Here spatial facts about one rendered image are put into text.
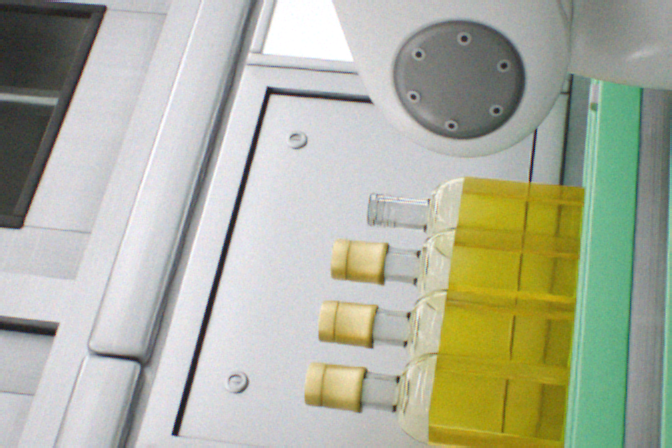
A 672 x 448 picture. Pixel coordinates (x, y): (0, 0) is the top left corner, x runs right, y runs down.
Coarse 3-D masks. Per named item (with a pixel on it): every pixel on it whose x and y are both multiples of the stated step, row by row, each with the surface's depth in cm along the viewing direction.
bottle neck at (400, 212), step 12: (372, 192) 114; (372, 204) 113; (384, 204) 113; (396, 204) 113; (408, 204) 112; (420, 204) 112; (372, 216) 113; (384, 216) 113; (396, 216) 112; (408, 216) 112; (420, 216) 112; (384, 228) 114; (396, 228) 113; (408, 228) 113; (420, 228) 113
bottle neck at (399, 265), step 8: (392, 248) 109; (400, 248) 110; (392, 256) 109; (400, 256) 109; (408, 256) 109; (392, 264) 109; (400, 264) 108; (408, 264) 108; (384, 272) 109; (392, 272) 109; (400, 272) 109; (408, 272) 108; (384, 280) 109; (392, 280) 109; (400, 280) 109; (408, 280) 109
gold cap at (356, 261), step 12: (336, 240) 110; (348, 240) 110; (336, 252) 109; (348, 252) 109; (360, 252) 109; (372, 252) 109; (384, 252) 109; (336, 264) 109; (348, 264) 109; (360, 264) 109; (372, 264) 108; (384, 264) 108; (336, 276) 110; (348, 276) 109; (360, 276) 109; (372, 276) 109
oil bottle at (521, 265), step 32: (416, 256) 109; (448, 256) 107; (480, 256) 107; (512, 256) 106; (544, 256) 106; (576, 256) 106; (448, 288) 106; (480, 288) 106; (512, 288) 105; (544, 288) 105; (576, 288) 104
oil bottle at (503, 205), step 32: (448, 192) 111; (480, 192) 111; (512, 192) 111; (544, 192) 111; (576, 192) 111; (448, 224) 110; (480, 224) 109; (512, 224) 109; (544, 224) 109; (576, 224) 109
